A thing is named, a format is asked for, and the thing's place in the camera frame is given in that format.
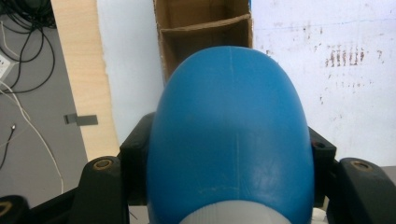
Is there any blue cardboard box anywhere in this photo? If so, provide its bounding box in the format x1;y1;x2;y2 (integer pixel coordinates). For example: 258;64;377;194
152;0;254;83

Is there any white table mat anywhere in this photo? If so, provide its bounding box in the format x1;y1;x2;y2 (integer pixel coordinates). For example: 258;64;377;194
95;0;396;168

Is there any thin black wire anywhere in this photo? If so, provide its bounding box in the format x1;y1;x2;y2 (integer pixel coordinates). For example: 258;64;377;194
0;123;17;171

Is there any tangle of black floor cables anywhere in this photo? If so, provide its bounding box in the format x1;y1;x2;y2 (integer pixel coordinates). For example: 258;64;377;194
0;0;58;95

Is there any blue bottle with white cap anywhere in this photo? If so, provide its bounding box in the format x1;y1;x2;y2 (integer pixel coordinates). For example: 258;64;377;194
146;45;316;224

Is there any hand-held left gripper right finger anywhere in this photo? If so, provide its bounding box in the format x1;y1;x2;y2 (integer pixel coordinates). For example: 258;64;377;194
307;126;338;208

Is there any white floor cable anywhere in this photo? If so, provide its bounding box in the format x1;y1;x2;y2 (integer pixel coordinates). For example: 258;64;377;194
0;79;65;194

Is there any grey tape strip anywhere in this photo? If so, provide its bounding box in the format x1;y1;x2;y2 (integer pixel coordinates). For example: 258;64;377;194
63;113;99;127

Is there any white power strip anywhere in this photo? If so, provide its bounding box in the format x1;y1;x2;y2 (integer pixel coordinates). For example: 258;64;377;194
0;50;17;80

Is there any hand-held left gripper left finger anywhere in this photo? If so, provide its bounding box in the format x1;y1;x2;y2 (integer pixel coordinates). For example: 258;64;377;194
119;111;156;207

